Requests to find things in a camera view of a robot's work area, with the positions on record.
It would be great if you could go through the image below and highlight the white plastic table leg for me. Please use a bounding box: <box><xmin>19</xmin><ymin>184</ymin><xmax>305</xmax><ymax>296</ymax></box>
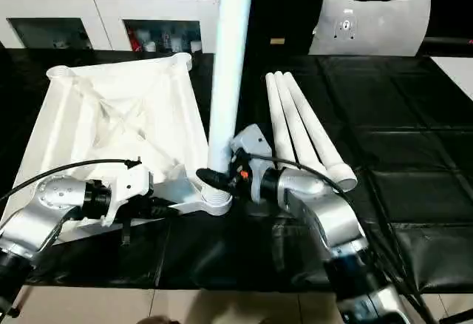
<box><xmin>265</xmin><ymin>72</ymin><xmax>302</xmax><ymax>166</ymax></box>
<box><xmin>273</xmin><ymin>72</ymin><xmax>330</xmax><ymax>172</ymax></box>
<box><xmin>201</xmin><ymin>0</ymin><xmax>256</xmax><ymax>206</ymax></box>
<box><xmin>282</xmin><ymin>72</ymin><xmax>358</xmax><ymax>195</ymax></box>

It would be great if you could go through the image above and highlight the white plastic table top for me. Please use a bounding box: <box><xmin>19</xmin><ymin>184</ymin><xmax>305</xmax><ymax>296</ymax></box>
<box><xmin>13</xmin><ymin>53</ymin><xmax>234</xmax><ymax>246</ymax></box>

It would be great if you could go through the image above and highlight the red figurine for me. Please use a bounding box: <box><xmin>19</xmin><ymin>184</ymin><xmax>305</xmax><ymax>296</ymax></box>
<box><xmin>127</xmin><ymin>27</ymin><xmax>143</xmax><ymax>51</ymax></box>

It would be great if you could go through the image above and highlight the black furniture with gold label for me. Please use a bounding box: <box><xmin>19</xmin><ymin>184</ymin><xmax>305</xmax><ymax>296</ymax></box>
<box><xmin>251</xmin><ymin>0</ymin><xmax>473</xmax><ymax>57</ymax></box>

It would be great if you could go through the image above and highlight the grey padded backrest cushion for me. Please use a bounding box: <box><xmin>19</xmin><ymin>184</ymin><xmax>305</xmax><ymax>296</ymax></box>
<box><xmin>308</xmin><ymin>0</ymin><xmax>432</xmax><ymax>57</ymax></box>

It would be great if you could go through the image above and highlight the white glass-door cabinet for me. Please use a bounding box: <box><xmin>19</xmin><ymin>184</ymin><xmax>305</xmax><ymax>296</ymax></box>
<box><xmin>0</xmin><ymin>0</ymin><xmax>222</xmax><ymax>53</ymax></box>

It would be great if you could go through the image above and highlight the white flat board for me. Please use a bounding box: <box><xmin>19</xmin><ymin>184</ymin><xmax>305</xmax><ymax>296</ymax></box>
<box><xmin>430</xmin><ymin>55</ymin><xmax>473</xmax><ymax>101</ymax></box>

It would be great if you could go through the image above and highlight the black rod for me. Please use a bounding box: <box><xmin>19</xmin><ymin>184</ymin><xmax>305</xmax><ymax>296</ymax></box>
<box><xmin>424</xmin><ymin>37</ymin><xmax>473</xmax><ymax>47</ymax></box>

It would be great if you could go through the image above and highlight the black stand leg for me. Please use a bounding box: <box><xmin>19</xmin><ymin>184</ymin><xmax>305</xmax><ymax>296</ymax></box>
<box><xmin>441</xmin><ymin>294</ymin><xmax>473</xmax><ymax>321</ymax></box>

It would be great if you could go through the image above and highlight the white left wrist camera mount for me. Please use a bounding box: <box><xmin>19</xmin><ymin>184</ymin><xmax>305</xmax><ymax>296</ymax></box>
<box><xmin>98</xmin><ymin>163</ymin><xmax>155</xmax><ymax>228</ymax></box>

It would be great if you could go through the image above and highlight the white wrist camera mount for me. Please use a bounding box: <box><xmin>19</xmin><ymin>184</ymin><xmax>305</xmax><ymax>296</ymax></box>
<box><xmin>229</xmin><ymin>124</ymin><xmax>275</xmax><ymax>202</ymax></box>
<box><xmin>98</xmin><ymin>163</ymin><xmax>155</xmax><ymax>228</ymax></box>

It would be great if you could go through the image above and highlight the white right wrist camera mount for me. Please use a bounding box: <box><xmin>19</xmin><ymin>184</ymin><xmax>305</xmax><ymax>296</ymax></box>
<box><xmin>229</xmin><ymin>124</ymin><xmax>275</xmax><ymax>202</ymax></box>

